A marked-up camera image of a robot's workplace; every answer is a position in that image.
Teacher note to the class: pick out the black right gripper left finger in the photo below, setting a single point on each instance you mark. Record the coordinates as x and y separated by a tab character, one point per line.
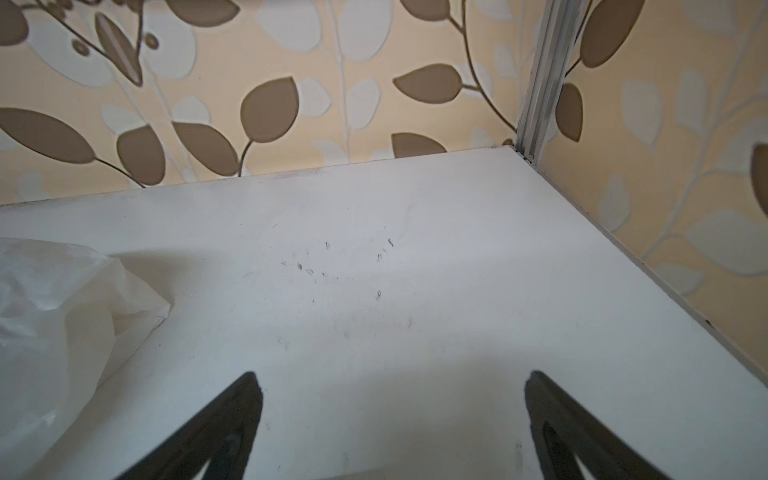
215	443

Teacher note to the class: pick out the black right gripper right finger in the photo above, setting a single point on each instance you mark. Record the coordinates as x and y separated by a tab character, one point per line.
568	438

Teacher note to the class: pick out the white plastic bag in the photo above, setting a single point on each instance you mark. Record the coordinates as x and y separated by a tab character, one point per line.
70	317

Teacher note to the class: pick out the aluminium corner post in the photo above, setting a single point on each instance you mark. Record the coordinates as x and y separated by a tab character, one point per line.
558	30

